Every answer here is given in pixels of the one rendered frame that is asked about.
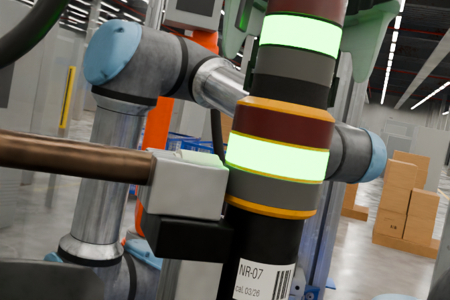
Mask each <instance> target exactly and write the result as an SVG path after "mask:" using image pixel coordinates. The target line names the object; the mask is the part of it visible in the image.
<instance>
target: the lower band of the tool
mask: <svg viewBox="0 0 450 300"><path fill-rule="evenodd" d="M237 104H245V105H248V106H255V107H259V108H265V109H270V110H276V111H280V112H284V113H291V114H294V115H301V116H304V117H311V118H315V119H321V120H325V121H331V122H335V119H334V118H333V117H332V116H331V115H330V114H329V113H328V112H327V111H326V110H321V109H318V108H313V107H309V106H303V105H299V104H293V103H289V102H283V101H278V100H271V99H267V98H260V97H255V96H247V97H244V98H242V99H240V100H237ZM231 133H232V134H235V135H238V136H241V137H246V138H249V139H254V140H257V141H263V142H267V143H272V144H276V145H282V146H286V147H292V148H297V149H304V150H308V151H316V152H323V153H329V149H316V148H312V147H304V146H300V145H293V144H289V143H283V142H279V141H273V140H269V139H263V138H260V137H255V136H251V135H246V134H243V133H239V132H236V131H233V130H232V131H231ZM226 163H227V164H229V165H231V166H233V167H236V168H239V169H243V170H245V171H249V172H253V173H257V174H261V175H265V176H269V177H275V178H279V179H286V180H290V181H299V182H305V183H322V182H323V180H310V179H299V178H294V177H286V176H282V175H275V174H272V173H266V172H263V171H258V170H255V169H250V168H247V167H243V166H240V165H237V164H234V163H231V162H229V161H227V160H226ZM224 201H225V202H227V203H229V204H231V205H233V206H236V207H238V208H241V209H243V210H247V211H250V212H254V213H257V214H262V215H266V216H272V217H276V218H285V219H293V220H304V219H308V218H310V217H312V216H314V215H315V214H316V211H317V210H314V211H296V210H285V209H280V208H274V207H270V206H264V205H260V204H256V203H252V202H248V201H246V200H241V199H239V198H236V197H234V196H231V195H229V194H227V193H225V196H224Z"/></svg>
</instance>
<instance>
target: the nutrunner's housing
mask: <svg viewBox="0 0 450 300"><path fill-rule="evenodd" d="M224 219H225V221H227V223H229V224H230V225H231V226H232V227H233V228H234V236H233V239H232V246H231V249H230V256H229V259H228V263H226V264H223V266H222V272H221V276H220V283H219V287H218V293H217V297H216V300H289V295H290V291H291V285H292V282H293V275H294V272H295V265H296V262H297V256H298V252H299V246H300V242H301V237H302V233H303V227H304V223H305V220H293V219H285V218H276V217H272V216H266V215H262V214H257V213H254V212H250V211H247V210H243V209H241V208H238V207H236V206H233V205H231V204H229V203H227V202H226V209H225V213H224Z"/></svg>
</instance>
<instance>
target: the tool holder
mask: <svg viewBox="0 0 450 300"><path fill-rule="evenodd" d="M145 151H150V152H154V153H152V156H151V169H150V173H149V178H148V181H147V184H146V185H145V186H143V185H138V188H137V197H138V199H139V200H140V202H141V204H142V205H143V213H142V216H141V223H140V227H141V230H142V232H143V234H144V236H145V238H146V240H147V242H148V244H149V246H150V248H151V250H152V252H153V254H154V256H155V257H157V258H162V259H163V262H162V266H161V272H160V277H159V283H158V287H157V294H156V298H155V300H216V297H217V293H218V287H219V283H220V276H221V272H222V266H223V264H226V263H228V259H229V256H230V249H231V246H232V239H233V236H234V228H233V227H232V226H231V225H230V224H229V223H227V221H225V219H223V217H221V212H222V206H223V202H224V196H225V192H226V186H227V182H228V175H229V169H228V168H226V167H224V166H223V165H221V164H220V165H218V164H213V163H205V162H201V161H192V160H187V159H182V158H181V157H176V156H174V155H173V153H176V152H175V151H166V150H162V149H154V148H149V147H148V148H146V149H145Z"/></svg>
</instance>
